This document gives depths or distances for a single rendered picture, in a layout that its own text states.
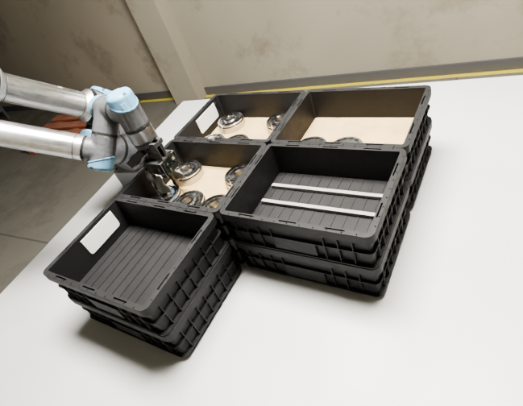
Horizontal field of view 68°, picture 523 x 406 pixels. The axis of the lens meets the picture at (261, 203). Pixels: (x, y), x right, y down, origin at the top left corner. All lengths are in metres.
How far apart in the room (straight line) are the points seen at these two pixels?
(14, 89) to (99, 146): 0.31
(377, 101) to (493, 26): 1.93
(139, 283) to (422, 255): 0.74
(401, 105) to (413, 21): 1.90
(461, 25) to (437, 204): 2.10
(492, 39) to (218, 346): 2.73
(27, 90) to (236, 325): 0.93
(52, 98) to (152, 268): 0.64
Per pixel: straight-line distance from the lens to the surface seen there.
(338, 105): 1.37
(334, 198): 1.07
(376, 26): 3.22
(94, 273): 1.24
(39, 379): 1.33
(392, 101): 1.31
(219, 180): 1.29
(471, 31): 3.18
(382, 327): 0.97
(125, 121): 1.14
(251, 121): 1.53
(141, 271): 1.14
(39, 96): 1.42
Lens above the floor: 1.54
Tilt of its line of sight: 39 degrees down
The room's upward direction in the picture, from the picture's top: 23 degrees counter-clockwise
